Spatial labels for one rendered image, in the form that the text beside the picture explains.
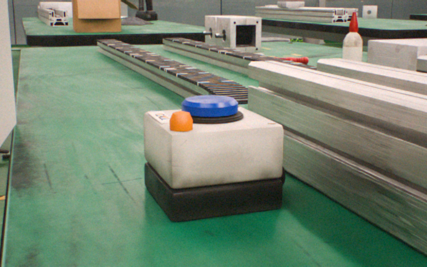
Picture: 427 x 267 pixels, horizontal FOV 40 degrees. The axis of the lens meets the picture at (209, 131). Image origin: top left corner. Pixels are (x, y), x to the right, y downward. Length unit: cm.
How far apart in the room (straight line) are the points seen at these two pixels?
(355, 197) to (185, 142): 12
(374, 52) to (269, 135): 34
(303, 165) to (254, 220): 9
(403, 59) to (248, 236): 36
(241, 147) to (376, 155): 9
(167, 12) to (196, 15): 60
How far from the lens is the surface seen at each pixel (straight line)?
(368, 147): 38
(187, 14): 1185
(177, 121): 37
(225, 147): 38
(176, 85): 90
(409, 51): 66
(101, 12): 263
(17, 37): 1146
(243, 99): 69
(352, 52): 118
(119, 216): 40
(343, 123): 41
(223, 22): 158
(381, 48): 70
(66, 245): 36
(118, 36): 254
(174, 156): 37
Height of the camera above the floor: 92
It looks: 13 degrees down
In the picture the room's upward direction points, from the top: straight up
